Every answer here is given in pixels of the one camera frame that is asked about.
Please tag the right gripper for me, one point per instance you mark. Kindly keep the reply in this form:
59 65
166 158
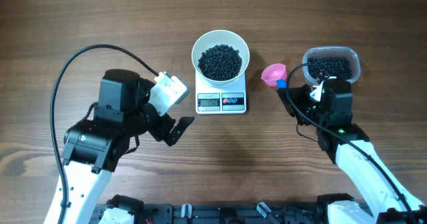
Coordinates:
297 93

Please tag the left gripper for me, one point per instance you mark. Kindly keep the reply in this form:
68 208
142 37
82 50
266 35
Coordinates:
161 132

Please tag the pink scoop blue handle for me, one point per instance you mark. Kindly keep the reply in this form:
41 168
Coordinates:
275 75

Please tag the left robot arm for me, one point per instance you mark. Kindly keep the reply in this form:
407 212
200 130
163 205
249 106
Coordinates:
89 159

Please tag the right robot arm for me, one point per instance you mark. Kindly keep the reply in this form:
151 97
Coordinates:
387 199

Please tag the white digital kitchen scale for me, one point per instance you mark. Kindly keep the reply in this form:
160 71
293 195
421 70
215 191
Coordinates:
219 100

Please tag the black beans in bowl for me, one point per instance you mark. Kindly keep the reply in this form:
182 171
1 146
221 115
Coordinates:
220 63

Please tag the white bowl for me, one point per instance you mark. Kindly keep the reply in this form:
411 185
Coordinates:
218 37

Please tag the black beans pile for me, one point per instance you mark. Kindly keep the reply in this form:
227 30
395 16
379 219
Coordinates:
329 66

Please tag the clear plastic container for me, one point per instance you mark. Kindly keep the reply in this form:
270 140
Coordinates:
337 51

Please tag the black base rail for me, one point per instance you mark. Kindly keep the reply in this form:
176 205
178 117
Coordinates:
297 213

